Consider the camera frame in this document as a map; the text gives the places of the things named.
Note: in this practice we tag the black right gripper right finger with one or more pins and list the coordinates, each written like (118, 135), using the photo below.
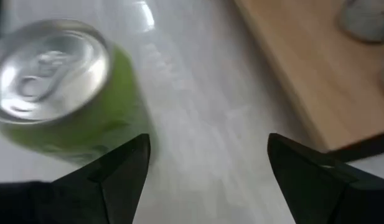
(319, 199)

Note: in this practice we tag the silver blue beverage can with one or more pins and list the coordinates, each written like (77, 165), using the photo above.
(366, 21)

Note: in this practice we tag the wooden shelf board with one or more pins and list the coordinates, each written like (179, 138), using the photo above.
(319, 77)

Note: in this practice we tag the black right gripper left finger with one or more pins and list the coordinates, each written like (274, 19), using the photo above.
(117, 186)

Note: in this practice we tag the green beverage can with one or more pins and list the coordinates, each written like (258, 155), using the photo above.
(54, 77)

